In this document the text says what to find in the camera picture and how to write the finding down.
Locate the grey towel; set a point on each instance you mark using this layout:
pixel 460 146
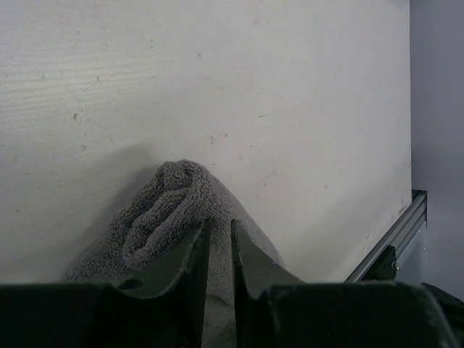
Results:
pixel 155 220

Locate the aluminium mounting rail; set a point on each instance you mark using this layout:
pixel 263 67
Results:
pixel 408 236

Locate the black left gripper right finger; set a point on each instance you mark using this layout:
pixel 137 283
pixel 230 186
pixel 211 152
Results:
pixel 274 308

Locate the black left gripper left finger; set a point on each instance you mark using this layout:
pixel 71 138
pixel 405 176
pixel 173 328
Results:
pixel 160 306

